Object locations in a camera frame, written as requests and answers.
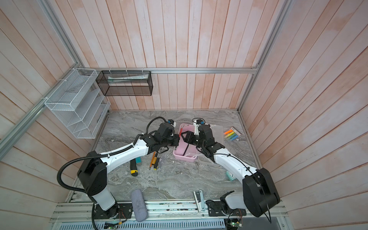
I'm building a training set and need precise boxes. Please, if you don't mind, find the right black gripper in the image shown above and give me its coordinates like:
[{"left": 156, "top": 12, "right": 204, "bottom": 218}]
[{"left": 182, "top": 130, "right": 206, "bottom": 150}]

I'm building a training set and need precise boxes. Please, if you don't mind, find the pink plastic tool box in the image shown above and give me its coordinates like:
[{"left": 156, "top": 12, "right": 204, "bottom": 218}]
[{"left": 172, "top": 123, "right": 225, "bottom": 163}]

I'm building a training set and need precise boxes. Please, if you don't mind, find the orange handled screwdriver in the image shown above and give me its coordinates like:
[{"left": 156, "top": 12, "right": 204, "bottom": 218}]
[{"left": 149, "top": 152, "right": 156, "bottom": 169}]

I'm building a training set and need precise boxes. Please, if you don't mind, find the black yellow stubby screwdriver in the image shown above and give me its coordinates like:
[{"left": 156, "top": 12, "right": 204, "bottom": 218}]
[{"left": 130, "top": 159, "right": 138, "bottom": 176}]

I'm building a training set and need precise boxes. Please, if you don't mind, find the red handled screwdriver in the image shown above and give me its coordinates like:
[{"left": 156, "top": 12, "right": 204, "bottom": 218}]
[{"left": 179, "top": 127, "right": 184, "bottom": 137}]

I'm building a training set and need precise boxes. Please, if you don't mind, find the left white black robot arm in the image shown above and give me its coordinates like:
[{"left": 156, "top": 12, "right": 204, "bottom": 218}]
[{"left": 57, "top": 117, "right": 180, "bottom": 219}]

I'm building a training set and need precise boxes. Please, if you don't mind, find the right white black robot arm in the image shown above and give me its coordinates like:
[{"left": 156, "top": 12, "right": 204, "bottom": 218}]
[{"left": 180, "top": 125, "right": 280, "bottom": 217}]

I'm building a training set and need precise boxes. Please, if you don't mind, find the pack of coloured highlighters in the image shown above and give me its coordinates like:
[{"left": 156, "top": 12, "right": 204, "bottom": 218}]
[{"left": 224, "top": 127, "right": 242, "bottom": 141}]

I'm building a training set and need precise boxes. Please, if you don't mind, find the clear bag of bits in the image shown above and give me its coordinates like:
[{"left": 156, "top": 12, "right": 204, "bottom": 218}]
[{"left": 157, "top": 153, "right": 166, "bottom": 171}]

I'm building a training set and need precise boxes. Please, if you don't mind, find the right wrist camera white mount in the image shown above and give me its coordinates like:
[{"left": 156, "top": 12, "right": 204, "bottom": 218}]
[{"left": 192, "top": 117, "right": 206, "bottom": 135}]

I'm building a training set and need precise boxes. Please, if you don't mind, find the metal bracket on rail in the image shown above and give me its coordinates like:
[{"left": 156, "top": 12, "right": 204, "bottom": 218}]
[{"left": 193, "top": 190, "right": 206, "bottom": 213}]

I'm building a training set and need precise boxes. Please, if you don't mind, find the aluminium front rail frame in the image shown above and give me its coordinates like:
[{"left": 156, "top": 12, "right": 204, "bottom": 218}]
[{"left": 47, "top": 199, "right": 294, "bottom": 230}]

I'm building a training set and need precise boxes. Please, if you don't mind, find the black mesh wall basket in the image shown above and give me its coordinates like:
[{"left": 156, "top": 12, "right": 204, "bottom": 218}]
[{"left": 96, "top": 70, "right": 153, "bottom": 96}]

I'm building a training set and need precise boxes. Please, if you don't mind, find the white wire mesh shelf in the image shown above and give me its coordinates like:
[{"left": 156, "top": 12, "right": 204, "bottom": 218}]
[{"left": 45, "top": 69, "right": 110, "bottom": 139}]

